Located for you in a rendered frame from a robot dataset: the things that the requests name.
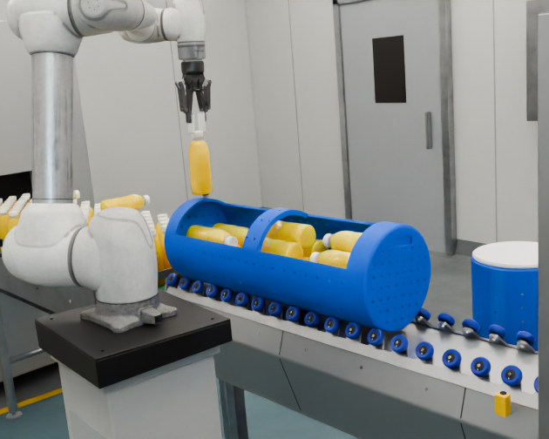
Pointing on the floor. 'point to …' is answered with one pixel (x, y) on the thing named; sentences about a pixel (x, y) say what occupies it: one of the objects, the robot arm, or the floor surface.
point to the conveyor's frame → (49, 303)
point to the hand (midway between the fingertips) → (196, 123)
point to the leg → (235, 401)
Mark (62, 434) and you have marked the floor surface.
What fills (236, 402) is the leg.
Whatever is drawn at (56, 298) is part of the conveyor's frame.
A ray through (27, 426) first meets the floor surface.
